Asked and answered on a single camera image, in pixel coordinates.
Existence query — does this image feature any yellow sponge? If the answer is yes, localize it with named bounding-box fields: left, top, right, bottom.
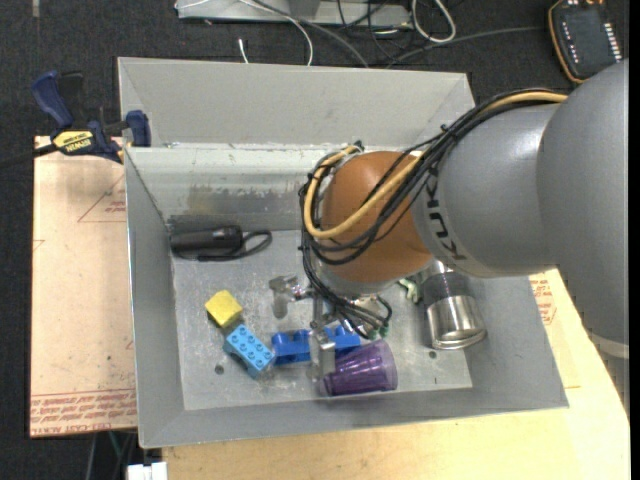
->
left=204, top=289, right=245, bottom=330

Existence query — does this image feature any dark blue toy brick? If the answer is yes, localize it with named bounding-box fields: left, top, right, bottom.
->
left=270, top=324, right=362, bottom=367

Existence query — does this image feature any light blue toy brick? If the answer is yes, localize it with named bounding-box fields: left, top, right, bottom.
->
left=222, top=323, right=277, bottom=381

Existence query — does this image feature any grey metal bin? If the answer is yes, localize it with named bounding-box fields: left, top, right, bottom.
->
left=116, top=56, right=571, bottom=451

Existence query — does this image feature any black flashlight with strap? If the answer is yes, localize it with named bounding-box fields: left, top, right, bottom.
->
left=168, top=224, right=274, bottom=263

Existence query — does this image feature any silver metal can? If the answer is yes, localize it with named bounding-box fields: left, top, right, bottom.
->
left=422, top=259, right=489, bottom=352

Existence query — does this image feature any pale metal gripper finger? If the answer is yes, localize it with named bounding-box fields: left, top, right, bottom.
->
left=306, top=329, right=338, bottom=381
left=268, top=274, right=302, bottom=319

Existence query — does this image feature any purple plastic cup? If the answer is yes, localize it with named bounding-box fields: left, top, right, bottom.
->
left=318, top=338, right=400, bottom=398

